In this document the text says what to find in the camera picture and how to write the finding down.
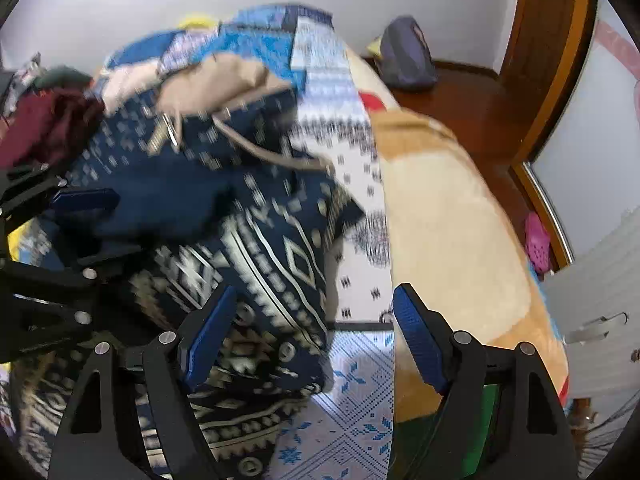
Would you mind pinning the pink slipper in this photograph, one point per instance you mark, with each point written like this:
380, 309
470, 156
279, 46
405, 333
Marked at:
537, 245

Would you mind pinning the yellow paper bag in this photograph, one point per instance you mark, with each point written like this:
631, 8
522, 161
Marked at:
375, 46

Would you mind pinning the beige printed blanket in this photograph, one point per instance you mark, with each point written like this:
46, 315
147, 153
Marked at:
450, 240

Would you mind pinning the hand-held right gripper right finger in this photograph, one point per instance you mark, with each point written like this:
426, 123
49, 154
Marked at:
415, 335

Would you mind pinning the yellow plastic hoop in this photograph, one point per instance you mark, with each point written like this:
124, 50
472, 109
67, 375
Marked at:
197, 20

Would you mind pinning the brown wooden door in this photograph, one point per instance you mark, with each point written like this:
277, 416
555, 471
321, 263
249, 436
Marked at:
520, 35

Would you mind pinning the yellow garment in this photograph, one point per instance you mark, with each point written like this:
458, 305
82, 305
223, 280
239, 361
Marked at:
19, 240

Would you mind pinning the wardrobe sliding door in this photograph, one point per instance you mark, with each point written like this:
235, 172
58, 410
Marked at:
585, 135

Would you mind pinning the grey backpack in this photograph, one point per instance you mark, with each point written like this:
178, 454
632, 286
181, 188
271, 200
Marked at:
407, 55

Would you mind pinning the white suitcase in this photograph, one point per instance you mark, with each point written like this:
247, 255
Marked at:
600, 285

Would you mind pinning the maroon folded garment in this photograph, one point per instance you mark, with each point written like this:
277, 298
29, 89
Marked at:
35, 130

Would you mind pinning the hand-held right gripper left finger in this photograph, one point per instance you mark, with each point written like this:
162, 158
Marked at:
210, 340

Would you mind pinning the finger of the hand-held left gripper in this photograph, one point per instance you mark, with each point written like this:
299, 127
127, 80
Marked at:
85, 201
75, 267

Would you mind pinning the blue patchwork quilt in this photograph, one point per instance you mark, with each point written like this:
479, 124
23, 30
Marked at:
345, 410

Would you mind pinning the navy patterned hoodie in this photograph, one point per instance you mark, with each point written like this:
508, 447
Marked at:
280, 240

